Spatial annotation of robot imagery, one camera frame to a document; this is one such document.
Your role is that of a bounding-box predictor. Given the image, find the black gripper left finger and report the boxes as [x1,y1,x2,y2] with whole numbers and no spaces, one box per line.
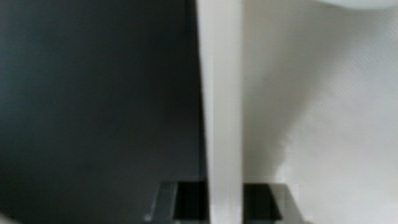
[142,181,208,224]

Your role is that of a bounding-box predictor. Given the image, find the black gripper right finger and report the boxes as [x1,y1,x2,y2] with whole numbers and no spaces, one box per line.
[243,183,311,224]

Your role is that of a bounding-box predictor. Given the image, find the white square tabletop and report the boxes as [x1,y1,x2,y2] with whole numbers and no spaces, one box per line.
[197,0,398,224]

